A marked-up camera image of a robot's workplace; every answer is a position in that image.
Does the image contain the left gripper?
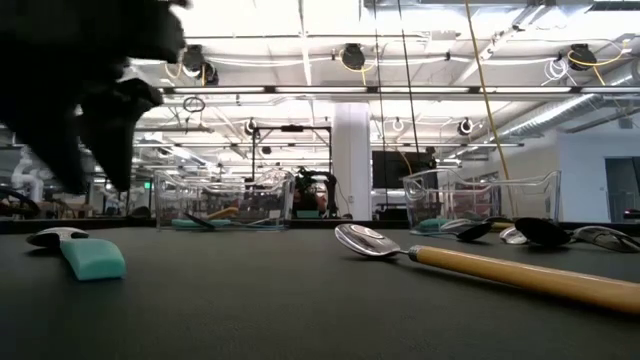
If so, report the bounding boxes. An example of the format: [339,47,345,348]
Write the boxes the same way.
[0,0,165,195]

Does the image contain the thick teal handled knife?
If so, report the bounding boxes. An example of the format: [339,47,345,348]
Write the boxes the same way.
[25,226,128,282]

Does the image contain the teal handled cutlery piece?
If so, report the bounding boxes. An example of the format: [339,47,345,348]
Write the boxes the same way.
[170,217,211,231]

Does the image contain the black headed spoon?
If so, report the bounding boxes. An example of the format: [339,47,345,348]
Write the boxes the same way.
[182,211,218,232]

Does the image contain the teal handled silver spoon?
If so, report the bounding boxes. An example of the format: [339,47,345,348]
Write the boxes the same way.
[417,217,452,232]

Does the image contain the large wooden handled spoon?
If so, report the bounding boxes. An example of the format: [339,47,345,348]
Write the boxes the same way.
[333,222,640,317]

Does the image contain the white humanoid robot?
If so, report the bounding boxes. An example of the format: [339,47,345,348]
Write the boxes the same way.
[10,149,51,202]

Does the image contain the clear plastic bin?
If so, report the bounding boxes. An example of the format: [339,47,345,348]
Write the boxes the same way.
[402,168,562,231]
[153,168,297,232]

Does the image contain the long ceiling light strip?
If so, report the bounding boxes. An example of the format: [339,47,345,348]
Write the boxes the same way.
[162,84,640,97]

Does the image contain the black table mat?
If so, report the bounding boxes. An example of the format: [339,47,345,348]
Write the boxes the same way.
[0,227,640,360]

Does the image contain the white pillar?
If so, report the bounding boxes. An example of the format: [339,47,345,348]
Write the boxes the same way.
[332,102,372,221]

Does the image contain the black monitor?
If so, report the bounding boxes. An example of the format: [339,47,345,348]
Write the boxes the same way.
[371,149,437,190]

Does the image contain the dark door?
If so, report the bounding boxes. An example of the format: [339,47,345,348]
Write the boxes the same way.
[603,156,640,224]

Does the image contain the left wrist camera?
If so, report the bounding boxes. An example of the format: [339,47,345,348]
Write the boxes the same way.
[124,0,190,65]

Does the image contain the black frame rig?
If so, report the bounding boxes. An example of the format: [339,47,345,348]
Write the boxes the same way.
[251,123,335,221]

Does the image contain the black cable with loop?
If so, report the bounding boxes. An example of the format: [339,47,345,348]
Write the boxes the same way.
[397,0,421,156]

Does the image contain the yellow cable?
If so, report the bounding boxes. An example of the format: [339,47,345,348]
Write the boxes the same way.
[464,0,512,181]

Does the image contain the silver air duct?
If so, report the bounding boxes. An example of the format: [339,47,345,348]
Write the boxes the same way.
[499,59,640,142]

